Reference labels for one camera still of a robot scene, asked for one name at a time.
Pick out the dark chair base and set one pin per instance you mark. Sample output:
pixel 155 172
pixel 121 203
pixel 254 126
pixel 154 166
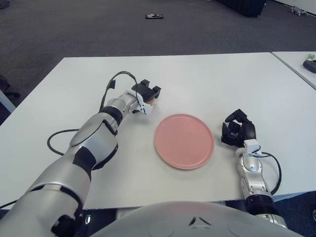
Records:
pixel 5 86

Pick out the grey toy figure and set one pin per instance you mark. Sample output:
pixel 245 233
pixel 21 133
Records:
pixel 297 10

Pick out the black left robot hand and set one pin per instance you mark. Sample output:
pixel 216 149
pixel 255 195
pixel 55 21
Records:
pixel 145 92

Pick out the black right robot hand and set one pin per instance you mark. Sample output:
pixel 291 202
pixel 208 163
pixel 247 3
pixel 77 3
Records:
pixel 248 130

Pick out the pink round plate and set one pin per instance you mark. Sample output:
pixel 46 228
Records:
pixel 184 142

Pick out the black box on floor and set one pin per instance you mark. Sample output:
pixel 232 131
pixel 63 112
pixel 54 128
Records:
pixel 247 7

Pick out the small dark floor object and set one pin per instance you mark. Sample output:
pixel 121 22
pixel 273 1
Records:
pixel 154 16

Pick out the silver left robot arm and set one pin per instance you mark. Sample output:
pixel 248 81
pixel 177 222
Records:
pixel 93 138

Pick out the small green packet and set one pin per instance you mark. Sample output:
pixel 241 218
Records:
pixel 311 56

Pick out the dark grey handheld controller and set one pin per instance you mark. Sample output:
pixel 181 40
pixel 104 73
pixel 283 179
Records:
pixel 310 65

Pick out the red yellow apple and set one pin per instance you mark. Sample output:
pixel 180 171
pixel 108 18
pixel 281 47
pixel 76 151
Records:
pixel 149 101

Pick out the black caster wheel frame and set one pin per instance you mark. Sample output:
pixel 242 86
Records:
pixel 314 214

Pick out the silver robot torso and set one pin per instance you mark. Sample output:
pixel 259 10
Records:
pixel 160 219

